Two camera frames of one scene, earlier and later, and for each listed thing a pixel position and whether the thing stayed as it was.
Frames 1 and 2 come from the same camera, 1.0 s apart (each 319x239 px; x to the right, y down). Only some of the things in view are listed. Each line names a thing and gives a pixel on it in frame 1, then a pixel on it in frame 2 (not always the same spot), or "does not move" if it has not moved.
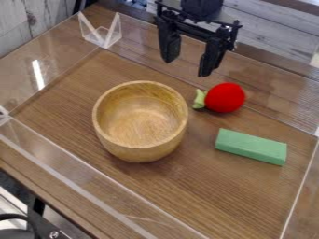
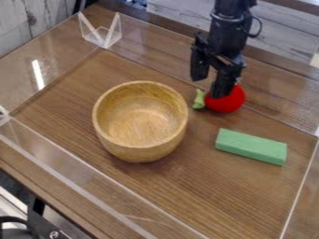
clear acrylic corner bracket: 100,35 does not move
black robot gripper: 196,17 → 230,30
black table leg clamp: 40,227 does not move
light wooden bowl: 140,117 does not move
